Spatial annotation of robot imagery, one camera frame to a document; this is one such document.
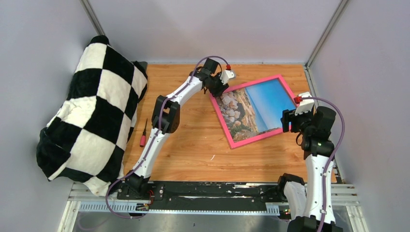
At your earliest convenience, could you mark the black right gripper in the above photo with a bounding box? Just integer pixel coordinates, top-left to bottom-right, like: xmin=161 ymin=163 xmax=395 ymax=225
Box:
xmin=281 ymin=106 xmax=314 ymax=136

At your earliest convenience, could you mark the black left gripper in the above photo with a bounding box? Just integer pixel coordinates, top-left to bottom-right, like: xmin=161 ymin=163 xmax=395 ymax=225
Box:
xmin=207 ymin=72 xmax=228 ymax=98

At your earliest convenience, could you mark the landscape beach photo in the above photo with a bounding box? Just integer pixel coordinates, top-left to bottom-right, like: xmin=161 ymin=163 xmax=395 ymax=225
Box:
xmin=215 ymin=79 xmax=296 ymax=144

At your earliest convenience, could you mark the pink handled screwdriver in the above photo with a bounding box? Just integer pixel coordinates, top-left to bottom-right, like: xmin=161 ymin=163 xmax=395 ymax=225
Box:
xmin=139 ymin=119 xmax=148 ymax=147

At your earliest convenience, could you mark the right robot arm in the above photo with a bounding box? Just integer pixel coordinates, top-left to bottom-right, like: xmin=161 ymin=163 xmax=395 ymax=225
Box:
xmin=276 ymin=106 xmax=343 ymax=232

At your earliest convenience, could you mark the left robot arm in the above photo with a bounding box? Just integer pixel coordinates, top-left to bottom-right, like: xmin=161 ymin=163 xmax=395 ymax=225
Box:
xmin=124 ymin=55 xmax=236 ymax=200

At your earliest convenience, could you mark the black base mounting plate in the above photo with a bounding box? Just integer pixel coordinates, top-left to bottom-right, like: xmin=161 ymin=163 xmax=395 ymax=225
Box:
xmin=117 ymin=181 xmax=288 ymax=212

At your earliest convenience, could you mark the black white checkered pillow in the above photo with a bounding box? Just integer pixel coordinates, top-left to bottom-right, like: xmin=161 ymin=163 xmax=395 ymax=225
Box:
xmin=36 ymin=35 xmax=148 ymax=196

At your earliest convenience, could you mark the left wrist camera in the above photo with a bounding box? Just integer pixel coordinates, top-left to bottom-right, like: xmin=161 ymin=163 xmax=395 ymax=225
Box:
xmin=220 ymin=70 xmax=236 ymax=85

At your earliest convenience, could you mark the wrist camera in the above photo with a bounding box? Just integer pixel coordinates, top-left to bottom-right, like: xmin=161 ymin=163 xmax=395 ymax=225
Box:
xmin=220 ymin=70 xmax=236 ymax=85
xmin=293 ymin=92 xmax=314 ymax=116

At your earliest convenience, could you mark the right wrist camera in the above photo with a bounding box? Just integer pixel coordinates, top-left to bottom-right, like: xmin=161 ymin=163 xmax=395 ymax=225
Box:
xmin=293 ymin=92 xmax=314 ymax=116

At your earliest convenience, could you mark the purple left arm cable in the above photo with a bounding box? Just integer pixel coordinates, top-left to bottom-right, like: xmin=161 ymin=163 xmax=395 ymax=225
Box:
xmin=105 ymin=56 xmax=229 ymax=220

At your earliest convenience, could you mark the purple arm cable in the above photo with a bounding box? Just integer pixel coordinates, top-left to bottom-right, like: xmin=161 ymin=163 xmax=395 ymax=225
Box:
xmin=105 ymin=56 xmax=229 ymax=220
xmin=301 ymin=97 xmax=346 ymax=232

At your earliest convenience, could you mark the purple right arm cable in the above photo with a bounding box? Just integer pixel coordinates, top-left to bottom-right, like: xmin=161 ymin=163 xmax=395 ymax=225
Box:
xmin=301 ymin=97 xmax=346 ymax=232

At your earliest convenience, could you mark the white slotted cable duct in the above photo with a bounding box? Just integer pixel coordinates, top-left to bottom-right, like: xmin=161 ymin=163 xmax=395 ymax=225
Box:
xmin=76 ymin=201 xmax=281 ymax=215

